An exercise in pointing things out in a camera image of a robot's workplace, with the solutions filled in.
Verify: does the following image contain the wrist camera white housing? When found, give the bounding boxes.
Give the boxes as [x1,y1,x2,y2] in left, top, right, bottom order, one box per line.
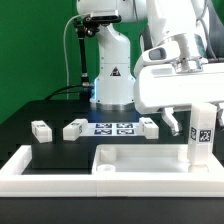
[134,33,205,75]

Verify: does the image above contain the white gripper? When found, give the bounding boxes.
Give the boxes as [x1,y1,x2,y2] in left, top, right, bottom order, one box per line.
[134,63,224,136]

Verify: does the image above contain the black cable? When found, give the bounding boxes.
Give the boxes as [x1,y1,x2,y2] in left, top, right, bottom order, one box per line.
[44,84,84,101]

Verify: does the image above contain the black camera stand pole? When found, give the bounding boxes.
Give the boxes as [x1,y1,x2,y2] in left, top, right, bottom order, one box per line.
[78,28,91,101]

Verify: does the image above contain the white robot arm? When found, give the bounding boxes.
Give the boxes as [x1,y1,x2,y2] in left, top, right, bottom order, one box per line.
[77,0,224,135]

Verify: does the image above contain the white desk top tray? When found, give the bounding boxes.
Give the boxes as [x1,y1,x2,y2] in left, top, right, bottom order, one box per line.
[92,144,224,197]

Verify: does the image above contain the white grey cable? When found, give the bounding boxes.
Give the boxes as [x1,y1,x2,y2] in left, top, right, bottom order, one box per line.
[63,13,92,100]

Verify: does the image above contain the black camera on stand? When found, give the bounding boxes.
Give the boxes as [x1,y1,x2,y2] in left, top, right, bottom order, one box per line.
[73,15,121,38]

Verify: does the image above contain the marker tag sheet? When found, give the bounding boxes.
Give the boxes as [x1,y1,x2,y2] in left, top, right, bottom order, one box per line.
[82,122,137,137]

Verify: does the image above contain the white U-shaped frame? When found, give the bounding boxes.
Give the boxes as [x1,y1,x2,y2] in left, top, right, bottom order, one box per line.
[0,144,224,198]

